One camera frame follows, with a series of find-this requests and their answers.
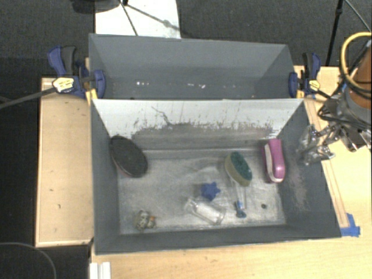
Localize purple stapler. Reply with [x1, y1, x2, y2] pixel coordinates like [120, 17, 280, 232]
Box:
[262, 138, 287, 184]

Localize grey and orange toy animal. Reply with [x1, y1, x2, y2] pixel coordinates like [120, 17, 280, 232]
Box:
[133, 209, 158, 231]

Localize grey metal bin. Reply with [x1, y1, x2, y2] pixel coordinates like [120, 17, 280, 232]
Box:
[88, 33, 342, 256]

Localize clear glass bottle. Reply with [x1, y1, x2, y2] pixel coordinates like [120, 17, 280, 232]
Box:
[183, 198, 227, 226]

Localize green sponge clear-handled dish wand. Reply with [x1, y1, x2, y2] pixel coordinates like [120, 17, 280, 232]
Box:
[224, 151, 253, 219]

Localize blue star-shaped toy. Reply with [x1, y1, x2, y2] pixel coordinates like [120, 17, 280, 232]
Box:
[199, 181, 221, 201]

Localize black oval disc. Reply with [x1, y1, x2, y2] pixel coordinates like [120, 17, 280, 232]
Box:
[109, 135, 149, 179]

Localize pale wood flat board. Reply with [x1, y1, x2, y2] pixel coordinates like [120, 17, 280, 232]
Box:
[34, 77, 95, 248]

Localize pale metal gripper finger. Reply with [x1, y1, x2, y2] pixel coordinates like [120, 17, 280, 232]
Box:
[296, 144, 337, 166]
[299, 124, 332, 150]

